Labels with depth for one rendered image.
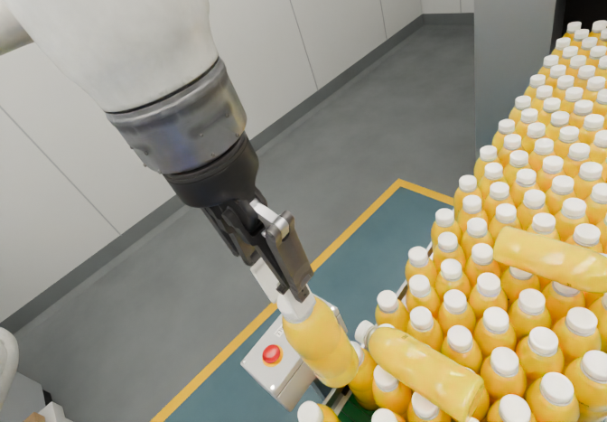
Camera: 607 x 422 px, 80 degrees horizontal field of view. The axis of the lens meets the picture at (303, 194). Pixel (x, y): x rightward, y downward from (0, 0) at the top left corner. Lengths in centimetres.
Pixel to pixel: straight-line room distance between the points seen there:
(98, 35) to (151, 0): 3
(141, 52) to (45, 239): 297
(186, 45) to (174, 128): 5
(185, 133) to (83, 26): 8
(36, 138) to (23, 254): 82
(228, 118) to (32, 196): 281
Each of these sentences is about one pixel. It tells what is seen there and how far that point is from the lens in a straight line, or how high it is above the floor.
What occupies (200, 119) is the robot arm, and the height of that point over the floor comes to 166.
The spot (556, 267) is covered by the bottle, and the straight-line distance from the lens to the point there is 75.
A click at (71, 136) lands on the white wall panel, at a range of 296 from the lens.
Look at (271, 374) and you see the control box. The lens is 76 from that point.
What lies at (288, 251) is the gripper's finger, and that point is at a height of 152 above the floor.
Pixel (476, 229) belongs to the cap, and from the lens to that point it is 86.
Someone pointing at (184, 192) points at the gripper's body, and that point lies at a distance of 30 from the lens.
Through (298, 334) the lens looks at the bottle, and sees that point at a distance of 47.
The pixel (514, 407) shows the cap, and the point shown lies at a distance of 69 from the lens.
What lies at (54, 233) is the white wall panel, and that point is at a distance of 317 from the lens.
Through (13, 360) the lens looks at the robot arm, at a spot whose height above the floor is 117.
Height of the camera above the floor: 175
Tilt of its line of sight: 38 degrees down
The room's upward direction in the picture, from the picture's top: 23 degrees counter-clockwise
